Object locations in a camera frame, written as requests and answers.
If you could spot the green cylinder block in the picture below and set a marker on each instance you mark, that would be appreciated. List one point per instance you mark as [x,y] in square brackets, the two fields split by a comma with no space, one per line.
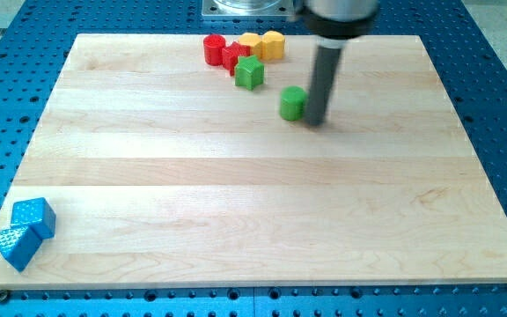
[292,103]

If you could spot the green star block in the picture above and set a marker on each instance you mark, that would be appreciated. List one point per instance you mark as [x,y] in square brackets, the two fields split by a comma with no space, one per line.
[249,72]

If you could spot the blue triangle block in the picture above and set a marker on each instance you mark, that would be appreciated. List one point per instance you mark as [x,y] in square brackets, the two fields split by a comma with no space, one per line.
[18,245]

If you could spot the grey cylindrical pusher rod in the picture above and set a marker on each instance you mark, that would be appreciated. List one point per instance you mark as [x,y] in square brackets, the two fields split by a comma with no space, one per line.
[327,57]

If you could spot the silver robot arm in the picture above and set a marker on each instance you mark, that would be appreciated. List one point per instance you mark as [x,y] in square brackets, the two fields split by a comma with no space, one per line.
[333,22]

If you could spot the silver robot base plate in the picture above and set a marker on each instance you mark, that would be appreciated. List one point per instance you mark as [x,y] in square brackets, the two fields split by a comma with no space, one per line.
[247,8]

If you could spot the red star block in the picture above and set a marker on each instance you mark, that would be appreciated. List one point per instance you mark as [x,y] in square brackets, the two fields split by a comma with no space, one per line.
[231,54]

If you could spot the yellow pentagon block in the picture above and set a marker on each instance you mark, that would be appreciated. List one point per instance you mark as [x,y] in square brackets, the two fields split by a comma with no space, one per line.
[253,41]

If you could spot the blue cube block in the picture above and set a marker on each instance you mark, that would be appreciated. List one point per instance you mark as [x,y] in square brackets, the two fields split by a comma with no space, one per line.
[37,214]

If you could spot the wooden board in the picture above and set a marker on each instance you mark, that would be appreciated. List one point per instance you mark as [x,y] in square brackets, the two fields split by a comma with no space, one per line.
[163,174]

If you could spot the red cylinder block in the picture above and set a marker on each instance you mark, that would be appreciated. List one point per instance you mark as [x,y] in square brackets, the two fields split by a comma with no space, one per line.
[213,45]

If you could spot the yellow heart block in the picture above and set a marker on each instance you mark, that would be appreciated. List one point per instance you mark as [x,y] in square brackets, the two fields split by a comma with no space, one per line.
[273,44]

